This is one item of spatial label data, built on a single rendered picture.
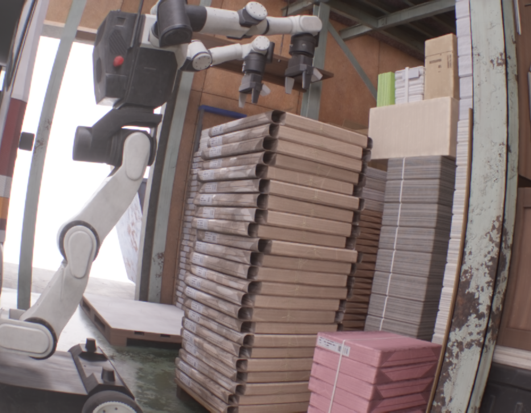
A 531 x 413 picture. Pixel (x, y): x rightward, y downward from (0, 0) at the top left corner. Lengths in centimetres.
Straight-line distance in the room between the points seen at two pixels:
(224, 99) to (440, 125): 288
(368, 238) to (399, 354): 219
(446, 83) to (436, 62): 11
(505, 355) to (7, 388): 129
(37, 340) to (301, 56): 127
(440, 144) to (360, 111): 348
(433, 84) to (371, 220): 178
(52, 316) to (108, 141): 58
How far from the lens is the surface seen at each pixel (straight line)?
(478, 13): 116
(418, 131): 181
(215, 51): 206
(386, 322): 179
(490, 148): 103
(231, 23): 160
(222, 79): 441
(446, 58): 184
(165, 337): 294
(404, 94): 195
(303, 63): 177
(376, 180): 351
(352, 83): 517
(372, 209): 349
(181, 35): 150
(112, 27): 162
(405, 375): 138
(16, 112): 197
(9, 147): 193
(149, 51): 160
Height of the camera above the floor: 70
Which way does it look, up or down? 4 degrees up
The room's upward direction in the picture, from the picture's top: 8 degrees clockwise
